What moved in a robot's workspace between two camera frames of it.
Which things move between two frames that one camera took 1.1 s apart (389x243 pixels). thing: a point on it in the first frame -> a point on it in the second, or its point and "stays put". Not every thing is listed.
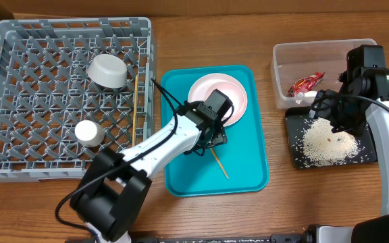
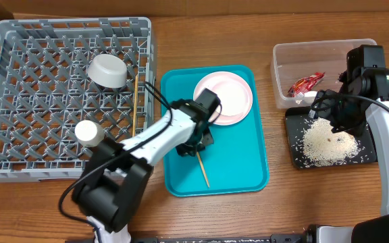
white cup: [89, 133] stays put
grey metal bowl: [107, 70] stays put
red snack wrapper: [304, 84] stays put
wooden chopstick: [219, 163] -> [202, 167]
